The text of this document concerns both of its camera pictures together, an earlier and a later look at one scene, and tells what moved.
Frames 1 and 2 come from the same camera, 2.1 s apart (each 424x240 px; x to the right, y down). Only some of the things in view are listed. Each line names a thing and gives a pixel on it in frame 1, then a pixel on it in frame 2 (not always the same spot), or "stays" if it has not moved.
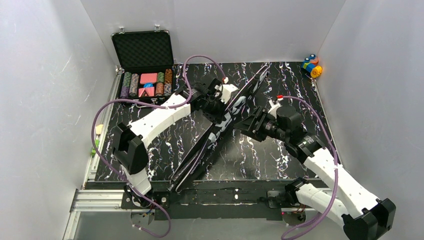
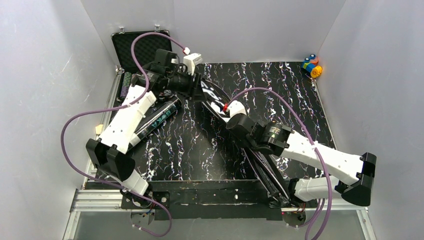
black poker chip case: x=146 y=70 stays
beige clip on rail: x=99 y=128 stays
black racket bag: x=215 y=132 → x=271 y=165
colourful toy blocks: x=310 y=65 stays
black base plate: x=209 y=200 stays
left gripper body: x=216 y=110 → x=195 y=86
